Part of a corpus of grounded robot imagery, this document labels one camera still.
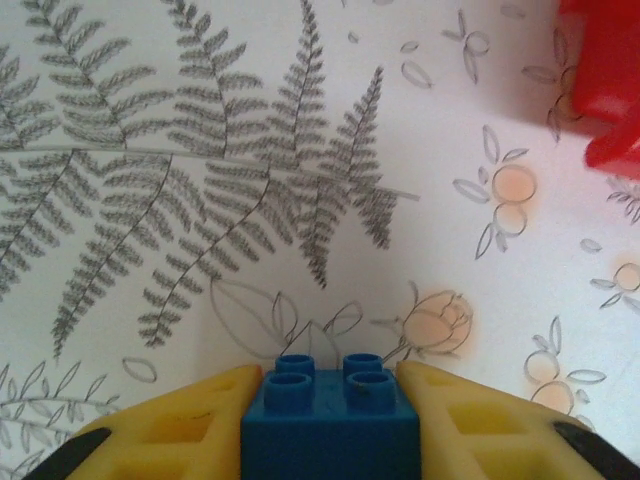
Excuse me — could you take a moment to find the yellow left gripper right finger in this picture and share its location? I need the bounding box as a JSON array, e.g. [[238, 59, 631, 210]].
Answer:
[[397, 360, 640, 480]]

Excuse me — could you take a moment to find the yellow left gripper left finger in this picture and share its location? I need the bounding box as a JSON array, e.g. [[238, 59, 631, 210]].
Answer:
[[19, 364, 264, 480]]

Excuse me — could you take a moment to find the blue lego brick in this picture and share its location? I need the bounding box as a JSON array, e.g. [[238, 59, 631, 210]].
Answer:
[[240, 353, 421, 480]]

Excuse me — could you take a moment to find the floral print tablecloth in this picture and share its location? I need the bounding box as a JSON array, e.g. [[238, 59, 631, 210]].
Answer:
[[0, 0, 640, 480]]

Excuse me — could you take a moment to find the red compartment bin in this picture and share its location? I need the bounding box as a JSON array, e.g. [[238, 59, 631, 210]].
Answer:
[[554, 0, 640, 179]]

